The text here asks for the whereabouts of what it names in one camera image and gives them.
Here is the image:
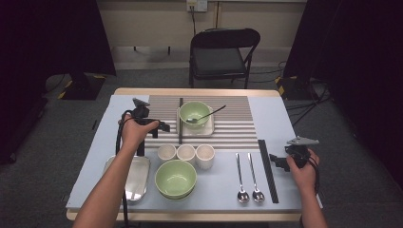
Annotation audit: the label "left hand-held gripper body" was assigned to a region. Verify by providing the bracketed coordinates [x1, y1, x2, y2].
[131, 97, 161, 126]

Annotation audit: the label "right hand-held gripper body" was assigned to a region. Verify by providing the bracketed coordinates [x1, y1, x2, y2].
[284, 136, 320, 169]

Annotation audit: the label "row of black chopsticks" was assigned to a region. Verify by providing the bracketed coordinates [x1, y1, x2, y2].
[257, 139, 280, 204]

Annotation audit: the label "single black chopstick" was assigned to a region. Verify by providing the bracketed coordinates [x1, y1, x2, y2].
[178, 97, 182, 145]
[180, 97, 184, 145]

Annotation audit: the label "white ceramic cup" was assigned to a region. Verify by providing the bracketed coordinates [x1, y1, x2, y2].
[195, 143, 216, 170]
[176, 143, 197, 164]
[157, 143, 177, 162]

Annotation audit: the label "metal spoon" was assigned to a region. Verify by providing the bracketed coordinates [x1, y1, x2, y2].
[235, 152, 251, 204]
[185, 104, 227, 124]
[247, 152, 266, 203]

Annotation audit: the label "green bowl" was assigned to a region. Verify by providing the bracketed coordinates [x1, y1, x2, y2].
[157, 184, 197, 201]
[179, 101, 211, 131]
[154, 159, 198, 198]

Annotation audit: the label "person's left hand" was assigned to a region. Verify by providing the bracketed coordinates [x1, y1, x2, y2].
[118, 113, 161, 154]

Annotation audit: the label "person's right hand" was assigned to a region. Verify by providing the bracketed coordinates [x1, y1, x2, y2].
[285, 148, 321, 195]

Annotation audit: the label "striped placemat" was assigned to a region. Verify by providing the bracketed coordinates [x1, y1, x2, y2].
[138, 94, 260, 150]

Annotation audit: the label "light blue table board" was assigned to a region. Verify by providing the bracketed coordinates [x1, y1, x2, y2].
[66, 94, 323, 213]

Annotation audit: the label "black stand base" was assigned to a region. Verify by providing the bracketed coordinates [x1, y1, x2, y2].
[274, 75, 315, 101]
[57, 70, 107, 101]

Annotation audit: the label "black folding chair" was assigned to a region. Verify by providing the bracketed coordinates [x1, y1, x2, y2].
[188, 28, 261, 89]

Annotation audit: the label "black curtain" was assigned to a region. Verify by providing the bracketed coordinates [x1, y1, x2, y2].
[282, 0, 403, 191]
[0, 0, 117, 165]

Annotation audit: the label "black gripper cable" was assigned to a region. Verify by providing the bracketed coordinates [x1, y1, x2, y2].
[298, 155, 321, 228]
[115, 108, 141, 228]

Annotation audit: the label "black floor cables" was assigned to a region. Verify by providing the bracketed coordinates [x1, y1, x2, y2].
[246, 60, 333, 127]

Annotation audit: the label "black wall cable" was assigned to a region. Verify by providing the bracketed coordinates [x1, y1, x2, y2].
[189, 5, 198, 36]

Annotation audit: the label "white wall socket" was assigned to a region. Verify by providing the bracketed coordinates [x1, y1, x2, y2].
[185, 0, 208, 13]

